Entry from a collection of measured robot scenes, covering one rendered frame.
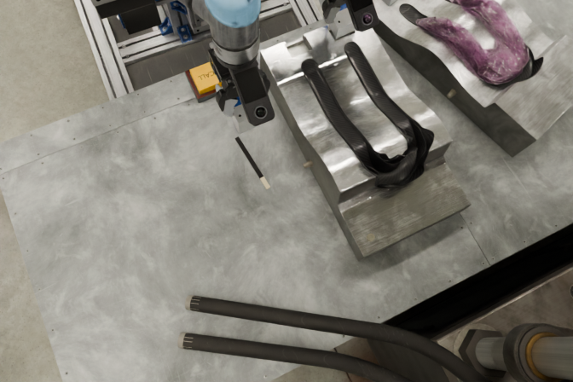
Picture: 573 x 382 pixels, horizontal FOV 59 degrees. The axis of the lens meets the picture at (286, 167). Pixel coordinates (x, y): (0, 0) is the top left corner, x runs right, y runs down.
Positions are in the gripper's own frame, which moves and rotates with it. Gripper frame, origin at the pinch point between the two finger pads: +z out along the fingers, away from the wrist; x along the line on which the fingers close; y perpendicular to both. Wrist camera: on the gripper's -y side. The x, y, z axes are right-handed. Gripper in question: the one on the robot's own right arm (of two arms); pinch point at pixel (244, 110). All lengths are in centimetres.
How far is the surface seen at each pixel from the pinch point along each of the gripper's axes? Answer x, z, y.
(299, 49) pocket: -19.2, 8.8, 12.7
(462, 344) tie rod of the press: -21, 15, -59
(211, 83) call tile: 2.3, 11.4, 14.0
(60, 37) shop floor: 40, 95, 104
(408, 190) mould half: -25.4, 9.1, -27.2
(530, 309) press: -39, 17, -60
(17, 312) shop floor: 87, 95, 4
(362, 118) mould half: -22.9, 5.3, -9.6
